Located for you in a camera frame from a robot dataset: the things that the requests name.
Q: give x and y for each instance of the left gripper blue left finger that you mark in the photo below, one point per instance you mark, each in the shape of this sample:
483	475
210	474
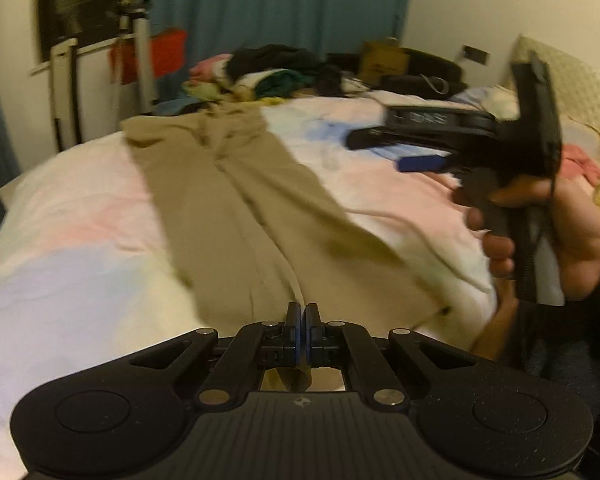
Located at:
292	335

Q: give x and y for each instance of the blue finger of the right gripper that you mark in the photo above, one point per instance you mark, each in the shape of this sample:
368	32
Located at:
362	139
428	163

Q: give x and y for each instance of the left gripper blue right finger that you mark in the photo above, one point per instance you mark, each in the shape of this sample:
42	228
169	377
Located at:
313	335

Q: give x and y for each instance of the tan long sleeve shirt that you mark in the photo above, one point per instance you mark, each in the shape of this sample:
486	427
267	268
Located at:
251	230

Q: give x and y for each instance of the pile of mixed clothes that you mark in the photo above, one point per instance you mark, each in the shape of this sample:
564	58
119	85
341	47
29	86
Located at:
274	72

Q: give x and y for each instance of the person's right hand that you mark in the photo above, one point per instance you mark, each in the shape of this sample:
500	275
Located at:
576	223

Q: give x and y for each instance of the yellow paper shopping bag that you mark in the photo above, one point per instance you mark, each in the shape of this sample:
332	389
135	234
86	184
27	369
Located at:
381	58

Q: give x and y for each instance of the beige quilted headboard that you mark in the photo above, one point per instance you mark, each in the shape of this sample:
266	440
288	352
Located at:
576	85

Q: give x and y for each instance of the blue window curtain right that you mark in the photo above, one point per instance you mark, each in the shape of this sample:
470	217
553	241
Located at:
323	27

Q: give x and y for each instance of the pastel tie-dye bed duvet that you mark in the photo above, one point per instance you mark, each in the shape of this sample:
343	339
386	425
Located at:
107	370

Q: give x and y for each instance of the garment steamer stand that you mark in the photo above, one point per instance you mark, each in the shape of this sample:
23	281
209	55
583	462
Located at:
133	23

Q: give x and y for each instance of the black bag with strap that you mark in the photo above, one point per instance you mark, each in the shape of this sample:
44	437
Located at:
427	76

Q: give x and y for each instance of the black wall socket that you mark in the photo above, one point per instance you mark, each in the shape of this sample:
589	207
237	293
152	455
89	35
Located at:
475	55

